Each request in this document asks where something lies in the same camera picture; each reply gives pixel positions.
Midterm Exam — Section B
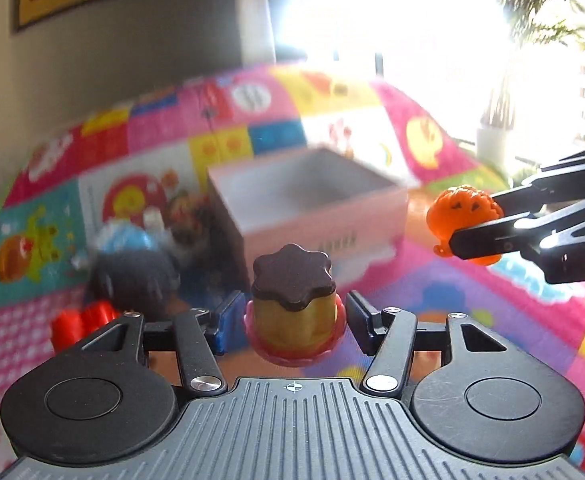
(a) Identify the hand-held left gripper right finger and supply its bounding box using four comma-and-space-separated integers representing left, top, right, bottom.
346, 290, 510, 393

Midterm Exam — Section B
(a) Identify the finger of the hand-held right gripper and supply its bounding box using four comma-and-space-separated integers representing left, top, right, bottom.
448, 191, 585, 286
489, 141, 585, 217

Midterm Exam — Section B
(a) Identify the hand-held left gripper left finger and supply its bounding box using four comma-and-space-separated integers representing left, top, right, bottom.
75, 290, 246, 395

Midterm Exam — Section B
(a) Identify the orange pumpkin toy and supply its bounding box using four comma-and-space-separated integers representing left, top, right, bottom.
425, 185, 505, 265

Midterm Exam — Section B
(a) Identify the brown yellow pudding toy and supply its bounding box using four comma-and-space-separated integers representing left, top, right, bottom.
242, 243, 347, 363

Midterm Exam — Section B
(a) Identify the pink cardboard box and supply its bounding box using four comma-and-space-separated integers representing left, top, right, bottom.
207, 147, 409, 286

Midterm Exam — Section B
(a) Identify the black plush toy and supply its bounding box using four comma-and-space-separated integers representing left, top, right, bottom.
90, 250, 180, 318

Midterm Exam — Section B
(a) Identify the red plastic toy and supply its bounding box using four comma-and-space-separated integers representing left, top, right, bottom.
51, 301, 123, 353

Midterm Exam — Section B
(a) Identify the potted palm in white pot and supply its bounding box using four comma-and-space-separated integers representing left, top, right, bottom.
476, 0, 585, 166

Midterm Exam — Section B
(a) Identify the brown orange doll toy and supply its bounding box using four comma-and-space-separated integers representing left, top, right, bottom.
165, 192, 213, 256

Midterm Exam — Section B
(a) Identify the colourful printed play blanket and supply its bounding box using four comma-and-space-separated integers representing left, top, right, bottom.
0, 62, 585, 480

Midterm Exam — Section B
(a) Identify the grey curtain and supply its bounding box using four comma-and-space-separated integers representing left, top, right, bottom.
240, 0, 278, 63

